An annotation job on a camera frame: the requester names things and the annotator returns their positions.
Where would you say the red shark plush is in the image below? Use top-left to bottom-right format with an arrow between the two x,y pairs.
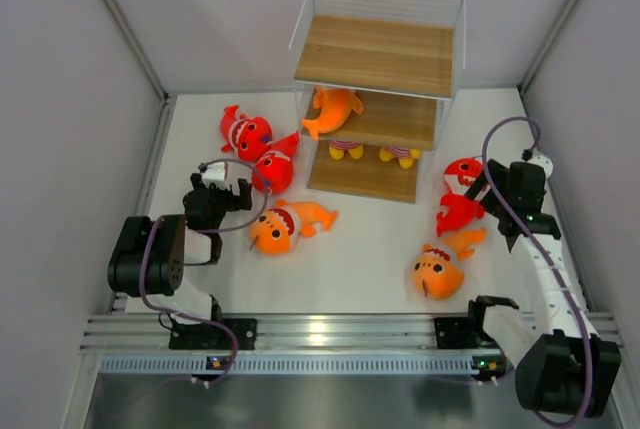
251,131 -> 300,195
436,158 -> 485,237
219,105 -> 273,163

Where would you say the orange shark plush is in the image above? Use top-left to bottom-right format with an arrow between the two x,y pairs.
248,199 -> 339,255
301,85 -> 364,141
411,228 -> 487,300

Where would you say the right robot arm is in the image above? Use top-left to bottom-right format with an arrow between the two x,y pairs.
465,156 -> 621,422

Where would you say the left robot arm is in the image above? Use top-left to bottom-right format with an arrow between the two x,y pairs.
107,173 -> 252,349

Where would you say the orange shark plush on shelf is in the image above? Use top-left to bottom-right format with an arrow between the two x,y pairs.
301,85 -> 364,141

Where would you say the yellow striped plush right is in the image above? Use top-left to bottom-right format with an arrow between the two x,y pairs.
378,146 -> 421,170

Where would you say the yellow striped plush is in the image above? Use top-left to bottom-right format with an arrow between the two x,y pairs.
378,146 -> 421,170
328,140 -> 364,160

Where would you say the yellow striped plush left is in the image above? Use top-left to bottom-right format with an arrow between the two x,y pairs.
328,140 -> 364,160

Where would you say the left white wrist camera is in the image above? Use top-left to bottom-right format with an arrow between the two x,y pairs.
198,161 -> 228,187

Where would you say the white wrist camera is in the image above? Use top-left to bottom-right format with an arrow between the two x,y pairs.
521,149 -> 554,179
198,161 -> 228,187

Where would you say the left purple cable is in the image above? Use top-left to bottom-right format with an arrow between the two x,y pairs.
138,158 -> 269,385

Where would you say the purple cable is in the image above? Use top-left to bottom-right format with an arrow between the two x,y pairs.
138,158 -> 269,385
480,116 -> 596,425

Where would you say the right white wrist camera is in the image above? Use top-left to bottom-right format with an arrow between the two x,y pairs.
521,149 -> 554,179

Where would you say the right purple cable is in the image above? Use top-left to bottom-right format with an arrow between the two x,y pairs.
480,116 -> 596,425

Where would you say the white wire wooden shelf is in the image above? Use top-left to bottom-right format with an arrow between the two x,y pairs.
289,0 -> 467,203

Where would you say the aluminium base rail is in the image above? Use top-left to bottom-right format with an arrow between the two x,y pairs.
78,312 -> 625,354

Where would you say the grey slotted cable duct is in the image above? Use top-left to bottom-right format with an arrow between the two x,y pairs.
99,353 -> 505,376

